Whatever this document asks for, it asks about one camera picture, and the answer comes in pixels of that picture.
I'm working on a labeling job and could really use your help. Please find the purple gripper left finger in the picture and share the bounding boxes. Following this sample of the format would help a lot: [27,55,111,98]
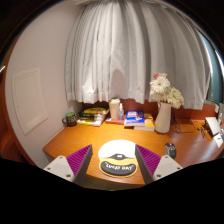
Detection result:
[44,145,93,183]

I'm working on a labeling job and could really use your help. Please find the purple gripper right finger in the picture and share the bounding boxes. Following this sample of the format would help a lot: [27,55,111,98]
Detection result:
[135,145,182,184]

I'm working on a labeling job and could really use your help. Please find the grey computer mouse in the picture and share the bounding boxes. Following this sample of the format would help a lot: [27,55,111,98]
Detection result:
[164,143,177,159]

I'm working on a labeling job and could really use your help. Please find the yellow white book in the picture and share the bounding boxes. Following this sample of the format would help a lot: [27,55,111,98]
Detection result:
[134,113,155,131]

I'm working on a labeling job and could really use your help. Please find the white ceramic vase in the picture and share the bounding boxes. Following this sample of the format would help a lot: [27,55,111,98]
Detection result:
[155,102,171,133]

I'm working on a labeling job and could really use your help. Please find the dark green mug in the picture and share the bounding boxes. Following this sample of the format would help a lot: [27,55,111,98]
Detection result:
[62,112,77,127]

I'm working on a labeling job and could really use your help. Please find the blue book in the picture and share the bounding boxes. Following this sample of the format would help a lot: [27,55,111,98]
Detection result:
[124,110,145,126]

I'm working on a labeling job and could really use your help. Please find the yellow black book stack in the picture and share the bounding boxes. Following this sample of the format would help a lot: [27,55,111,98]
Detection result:
[77,107,109,127]

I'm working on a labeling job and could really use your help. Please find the red book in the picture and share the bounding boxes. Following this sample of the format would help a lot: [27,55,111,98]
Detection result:
[105,118,124,125]

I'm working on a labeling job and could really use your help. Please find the clear spray bottle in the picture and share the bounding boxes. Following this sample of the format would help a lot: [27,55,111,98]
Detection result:
[118,103,124,121]

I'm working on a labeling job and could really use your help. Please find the white wipes canister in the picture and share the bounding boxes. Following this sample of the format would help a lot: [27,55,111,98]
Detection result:
[109,98,120,119]

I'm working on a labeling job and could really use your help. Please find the white and pink flowers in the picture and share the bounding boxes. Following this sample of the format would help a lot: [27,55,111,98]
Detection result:
[150,73,184,109]

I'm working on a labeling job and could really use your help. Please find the white curtain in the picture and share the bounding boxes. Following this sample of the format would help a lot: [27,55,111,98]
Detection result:
[65,0,210,110]

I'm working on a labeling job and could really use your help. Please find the black cable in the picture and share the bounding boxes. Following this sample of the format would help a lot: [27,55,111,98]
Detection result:
[170,108,205,135]

